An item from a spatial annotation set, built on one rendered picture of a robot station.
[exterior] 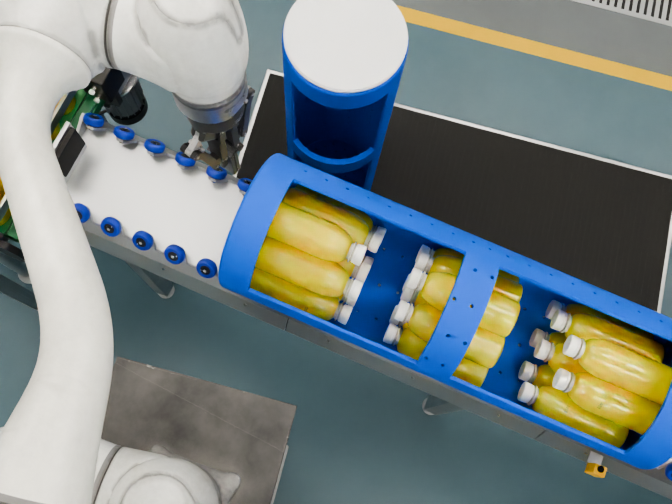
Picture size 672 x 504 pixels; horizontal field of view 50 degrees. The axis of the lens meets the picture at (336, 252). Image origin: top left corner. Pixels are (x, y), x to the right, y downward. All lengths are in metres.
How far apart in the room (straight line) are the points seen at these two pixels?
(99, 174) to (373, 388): 1.23
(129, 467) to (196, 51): 0.72
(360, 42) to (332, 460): 1.38
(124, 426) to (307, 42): 0.89
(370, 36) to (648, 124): 1.58
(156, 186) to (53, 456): 1.07
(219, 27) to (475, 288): 0.73
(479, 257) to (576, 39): 1.86
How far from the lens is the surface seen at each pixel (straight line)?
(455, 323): 1.27
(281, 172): 1.33
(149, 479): 1.18
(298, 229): 1.32
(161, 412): 1.46
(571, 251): 2.55
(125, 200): 1.66
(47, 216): 0.71
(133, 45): 0.77
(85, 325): 0.67
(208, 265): 1.53
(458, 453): 2.51
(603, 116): 2.95
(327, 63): 1.63
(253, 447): 1.44
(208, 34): 0.72
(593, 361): 1.38
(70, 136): 1.61
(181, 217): 1.62
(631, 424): 1.45
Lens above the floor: 2.45
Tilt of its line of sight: 75 degrees down
